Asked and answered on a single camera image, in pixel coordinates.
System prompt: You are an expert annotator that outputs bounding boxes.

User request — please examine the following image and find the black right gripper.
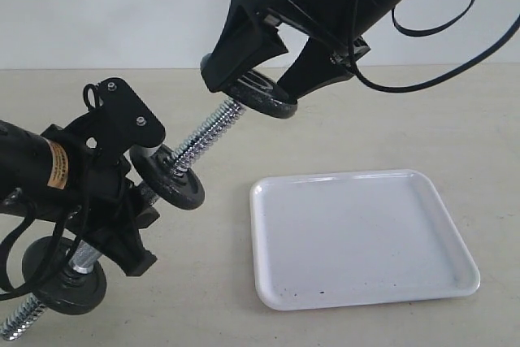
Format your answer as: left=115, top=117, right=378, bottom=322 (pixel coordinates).
left=201, top=0, right=402, bottom=100

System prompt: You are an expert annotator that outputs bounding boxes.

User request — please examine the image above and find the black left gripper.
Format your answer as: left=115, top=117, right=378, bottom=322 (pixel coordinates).
left=41, top=119, right=159, bottom=277

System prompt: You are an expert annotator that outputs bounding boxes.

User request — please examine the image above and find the black weight plate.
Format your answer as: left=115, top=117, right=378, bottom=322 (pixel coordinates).
left=223, top=69, right=297, bottom=119

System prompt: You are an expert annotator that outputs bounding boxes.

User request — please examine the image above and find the chrome threaded dumbbell bar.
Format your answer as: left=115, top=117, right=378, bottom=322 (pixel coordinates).
left=1, top=99, right=245, bottom=341

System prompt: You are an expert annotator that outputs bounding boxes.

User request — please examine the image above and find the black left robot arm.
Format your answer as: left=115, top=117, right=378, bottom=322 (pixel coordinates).
left=1, top=122, right=158, bottom=277

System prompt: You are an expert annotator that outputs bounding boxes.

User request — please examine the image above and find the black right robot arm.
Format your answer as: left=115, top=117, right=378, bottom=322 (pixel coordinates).
left=201, top=0, right=401, bottom=99

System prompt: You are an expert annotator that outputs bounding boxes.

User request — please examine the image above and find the white plastic tray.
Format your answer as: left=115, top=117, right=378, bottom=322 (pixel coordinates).
left=249, top=169, right=481, bottom=311

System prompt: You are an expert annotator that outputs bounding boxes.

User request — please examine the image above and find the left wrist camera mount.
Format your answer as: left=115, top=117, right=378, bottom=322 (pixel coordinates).
left=83, top=77, right=166, bottom=161

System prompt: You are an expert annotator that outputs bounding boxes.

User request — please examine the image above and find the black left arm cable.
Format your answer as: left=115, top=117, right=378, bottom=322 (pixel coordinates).
left=0, top=184, right=94, bottom=295

